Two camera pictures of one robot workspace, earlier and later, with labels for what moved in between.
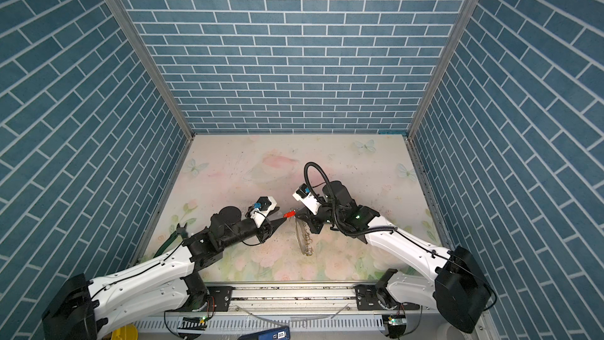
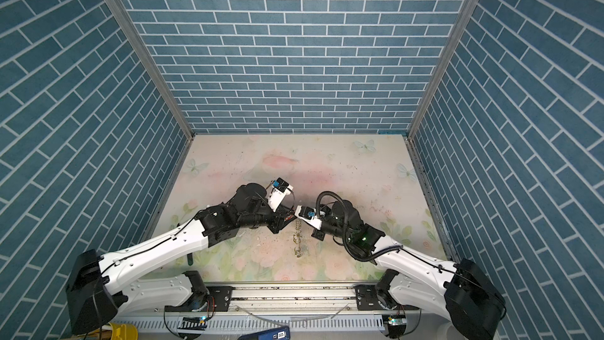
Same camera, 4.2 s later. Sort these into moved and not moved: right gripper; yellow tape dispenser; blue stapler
Moved: right gripper
Not moved: yellow tape dispenser; blue stapler
